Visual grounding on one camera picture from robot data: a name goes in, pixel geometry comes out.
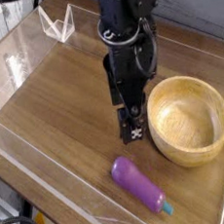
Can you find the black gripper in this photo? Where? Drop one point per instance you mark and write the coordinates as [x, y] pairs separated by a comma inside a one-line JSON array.
[[130, 63]]

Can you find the clear acrylic corner bracket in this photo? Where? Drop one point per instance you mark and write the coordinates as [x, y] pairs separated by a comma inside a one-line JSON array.
[[60, 30]]

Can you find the brown wooden bowl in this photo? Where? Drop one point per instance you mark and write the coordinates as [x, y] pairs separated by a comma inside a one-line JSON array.
[[186, 120]]

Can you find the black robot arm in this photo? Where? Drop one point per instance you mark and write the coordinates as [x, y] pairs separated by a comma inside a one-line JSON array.
[[129, 31]]

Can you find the purple toy eggplant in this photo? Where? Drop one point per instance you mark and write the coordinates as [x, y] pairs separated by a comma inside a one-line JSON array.
[[129, 177]]

